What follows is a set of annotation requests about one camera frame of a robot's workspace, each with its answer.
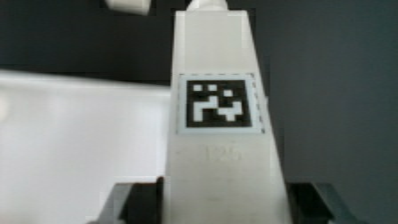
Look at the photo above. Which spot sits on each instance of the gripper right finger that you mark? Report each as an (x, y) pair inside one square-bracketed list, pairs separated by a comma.
[(318, 207)]

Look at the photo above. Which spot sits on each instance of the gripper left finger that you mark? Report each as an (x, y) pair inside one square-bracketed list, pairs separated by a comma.
[(133, 204)]

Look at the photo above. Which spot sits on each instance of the white leg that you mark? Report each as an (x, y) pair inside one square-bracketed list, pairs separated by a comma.
[(131, 6), (222, 181)]

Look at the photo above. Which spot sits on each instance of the white desk top tray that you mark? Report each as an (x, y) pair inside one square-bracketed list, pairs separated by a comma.
[(81, 142)]

